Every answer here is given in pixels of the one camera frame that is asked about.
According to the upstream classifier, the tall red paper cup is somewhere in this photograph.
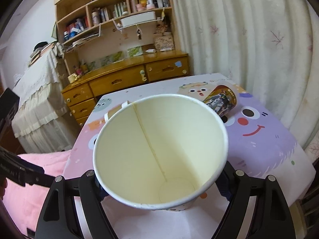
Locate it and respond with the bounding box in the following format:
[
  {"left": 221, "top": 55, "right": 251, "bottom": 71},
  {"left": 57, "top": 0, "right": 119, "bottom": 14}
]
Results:
[{"left": 93, "top": 94, "right": 229, "bottom": 212}]

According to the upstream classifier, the brown kraft paper cup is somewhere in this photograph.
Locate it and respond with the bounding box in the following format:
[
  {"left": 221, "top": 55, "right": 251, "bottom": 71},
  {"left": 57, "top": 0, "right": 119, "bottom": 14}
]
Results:
[{"left": 104, "top": 101, "right": 130, "bottom": 122}]

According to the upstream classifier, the colourful printed paper cup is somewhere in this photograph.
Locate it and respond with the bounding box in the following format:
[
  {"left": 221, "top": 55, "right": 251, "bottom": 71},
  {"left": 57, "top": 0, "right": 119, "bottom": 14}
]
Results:
[{"left": 203, "top": 84, "right": 238, "bottom": 118}]

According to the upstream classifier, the pink blanket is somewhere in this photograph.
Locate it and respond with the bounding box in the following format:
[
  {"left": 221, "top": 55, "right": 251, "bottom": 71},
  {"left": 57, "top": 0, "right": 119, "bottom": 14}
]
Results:
[{"left": 1, "top": 148, "right": 83, "bottom": 238}]

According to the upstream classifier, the white lace cloth cover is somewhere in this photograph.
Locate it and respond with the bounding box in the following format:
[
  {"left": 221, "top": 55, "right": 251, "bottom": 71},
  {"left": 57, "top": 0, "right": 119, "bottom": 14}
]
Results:
[{"left": 11, "top": 43, "right": 80, "bottom": 153}]

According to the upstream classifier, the cartoon printed table mat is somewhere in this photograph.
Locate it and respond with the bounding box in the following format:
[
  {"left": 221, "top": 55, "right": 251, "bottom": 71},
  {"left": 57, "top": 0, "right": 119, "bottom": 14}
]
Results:
[{"left": 63, "top": 74, "right": 316, "bottom": 238}]

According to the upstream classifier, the wooden desk with drawers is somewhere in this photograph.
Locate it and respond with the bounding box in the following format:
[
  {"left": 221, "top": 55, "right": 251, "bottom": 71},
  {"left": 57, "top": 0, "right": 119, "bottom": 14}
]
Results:
[{"left": 62, "top": 50, "right": 190, "bottom": 127}]

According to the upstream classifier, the wooden bookshelf hutch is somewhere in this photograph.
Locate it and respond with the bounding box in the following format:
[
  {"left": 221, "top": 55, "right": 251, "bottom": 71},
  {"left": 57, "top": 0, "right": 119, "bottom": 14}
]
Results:
[{"left": 55, "top": 0, "right": 181, "bottom": 74}]

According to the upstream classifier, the white plastic tray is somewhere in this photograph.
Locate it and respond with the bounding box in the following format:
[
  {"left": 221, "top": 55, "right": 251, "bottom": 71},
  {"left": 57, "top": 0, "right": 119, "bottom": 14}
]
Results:
[{"left": 121, "top": 11, "right": 157, "bottom": 27}]

